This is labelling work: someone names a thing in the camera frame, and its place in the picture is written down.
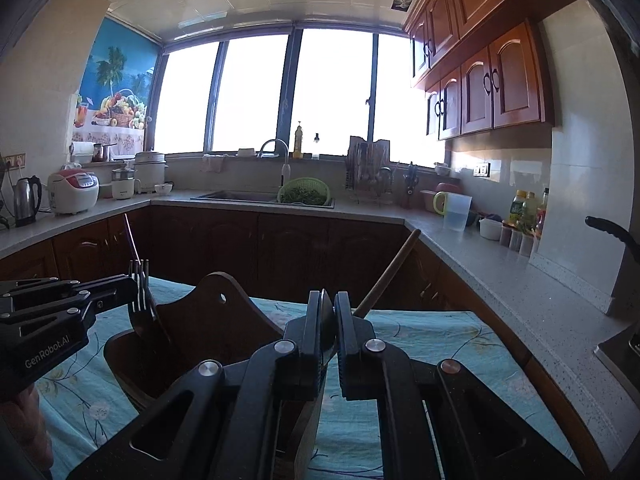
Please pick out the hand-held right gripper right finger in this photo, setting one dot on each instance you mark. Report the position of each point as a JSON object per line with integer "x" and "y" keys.
{"x": 352, "y": 350}

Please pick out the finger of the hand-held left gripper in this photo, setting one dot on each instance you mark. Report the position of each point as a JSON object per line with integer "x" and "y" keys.
{"x": 50, "y": 316}
{"x": 100, "y": 287}

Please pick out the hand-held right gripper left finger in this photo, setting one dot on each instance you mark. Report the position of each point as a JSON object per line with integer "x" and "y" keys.
{"x": 310, "y": 340}

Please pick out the wooden chopstick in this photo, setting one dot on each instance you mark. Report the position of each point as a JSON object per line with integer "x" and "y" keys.
{"x": 390, "y": 272}

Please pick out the wooden utensil holder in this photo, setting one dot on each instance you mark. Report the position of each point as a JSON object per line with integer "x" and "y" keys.
{"x": 210, "y": 320}

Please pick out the dish rack with utensils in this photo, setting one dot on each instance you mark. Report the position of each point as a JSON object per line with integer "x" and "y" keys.
{"x": 369, "y": 172}

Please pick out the person's left hand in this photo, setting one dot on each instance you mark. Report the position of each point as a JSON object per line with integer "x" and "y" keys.
{"x": 32, "y": 425}

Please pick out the dark chopstick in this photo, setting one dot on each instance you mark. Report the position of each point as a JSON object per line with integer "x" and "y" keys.
{"x": 131, "y": 240}

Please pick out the teal floral tablecloth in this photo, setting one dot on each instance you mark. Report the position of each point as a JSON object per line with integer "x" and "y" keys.
{"x": 440, "y": 340}

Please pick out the white red rice cooker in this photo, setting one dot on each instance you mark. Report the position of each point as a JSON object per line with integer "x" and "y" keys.
{"x": 72, "y": 192}

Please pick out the small white steamer pot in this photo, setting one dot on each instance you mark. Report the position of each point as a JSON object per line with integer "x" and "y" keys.
{"x": 124, "y": 185}

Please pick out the steel electric kettle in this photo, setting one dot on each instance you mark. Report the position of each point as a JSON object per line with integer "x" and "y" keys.
{"x": 26, "y": 202}

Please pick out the white counter bowl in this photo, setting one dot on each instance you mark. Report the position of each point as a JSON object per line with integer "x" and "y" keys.
{"x": 163, "y": 189}

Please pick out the large white cooker pot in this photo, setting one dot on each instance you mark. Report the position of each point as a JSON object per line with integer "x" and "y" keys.
{"x": 150, "y": 172}

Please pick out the brown coffee pot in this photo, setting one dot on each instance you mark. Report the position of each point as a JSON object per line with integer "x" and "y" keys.
{"x": 104, "y": 153}

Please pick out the paper towel roll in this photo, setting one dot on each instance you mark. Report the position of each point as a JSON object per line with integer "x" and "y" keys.
{"x": 82, "y": 152}

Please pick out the green plastic colander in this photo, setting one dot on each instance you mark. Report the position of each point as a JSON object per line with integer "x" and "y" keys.
{"x": 305, "y": 192}

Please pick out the kitchen sink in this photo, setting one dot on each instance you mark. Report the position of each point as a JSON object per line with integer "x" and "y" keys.
{"x": 230, "y": 196}

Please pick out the pink plastic basin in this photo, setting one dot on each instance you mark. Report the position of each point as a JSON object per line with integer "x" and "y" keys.
{"x": 430, "y": 199}

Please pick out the white cloth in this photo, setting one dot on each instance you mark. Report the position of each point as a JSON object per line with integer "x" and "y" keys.
{"x": 215, "y": 162}

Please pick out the knife and scissors holder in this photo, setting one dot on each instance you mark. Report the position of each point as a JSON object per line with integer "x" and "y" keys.
{"x": 410, "y": 187}

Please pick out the curved steel faucet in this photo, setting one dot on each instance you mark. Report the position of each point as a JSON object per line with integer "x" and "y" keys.
{"x": 285, "y": 167}

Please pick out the spice jar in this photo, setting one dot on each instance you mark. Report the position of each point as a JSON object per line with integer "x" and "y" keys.
{"x": 516, "y": 241}
{"x": 527, "y": 245}
{"x": 506, "y": 237}

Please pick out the small pump dispenser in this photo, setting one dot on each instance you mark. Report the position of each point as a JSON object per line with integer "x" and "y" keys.
{"x": 316, "y": 149}

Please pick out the yellow detergent bottle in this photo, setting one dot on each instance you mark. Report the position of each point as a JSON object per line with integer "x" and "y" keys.
{"x": 298, "y": 142}

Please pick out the white sill box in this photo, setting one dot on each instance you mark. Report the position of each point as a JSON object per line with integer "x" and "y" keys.
{"x": 246, "y": 152}

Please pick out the small white sill bowl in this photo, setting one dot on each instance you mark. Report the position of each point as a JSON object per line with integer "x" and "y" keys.
{"x": 442, "y": 169}

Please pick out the yellow oil bottle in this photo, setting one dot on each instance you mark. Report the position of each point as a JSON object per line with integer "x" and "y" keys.
{"x": 531, "y": 212}
{"x": 518, "y": 210}

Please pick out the dark sauce bottle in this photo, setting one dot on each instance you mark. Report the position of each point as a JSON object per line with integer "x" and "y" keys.
{"x": 542, "y": 215}

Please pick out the large kitchen window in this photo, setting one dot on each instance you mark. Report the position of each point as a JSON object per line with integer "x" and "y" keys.
{"x": 325, "y": 95}

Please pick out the built-in cooktop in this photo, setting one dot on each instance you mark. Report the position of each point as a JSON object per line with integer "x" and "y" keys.
{"x": 622, "y": 355}

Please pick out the black wok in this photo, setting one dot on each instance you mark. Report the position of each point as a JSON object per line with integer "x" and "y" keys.
{"x": 617, "y": 235}

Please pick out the tropical fruit wall poster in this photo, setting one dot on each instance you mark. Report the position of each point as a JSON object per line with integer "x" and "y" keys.
{"x": 115, "y": 85}

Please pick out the wooden wall cabinets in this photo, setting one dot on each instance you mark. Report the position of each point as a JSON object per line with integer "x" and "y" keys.
{"x": 500, "y": 75}

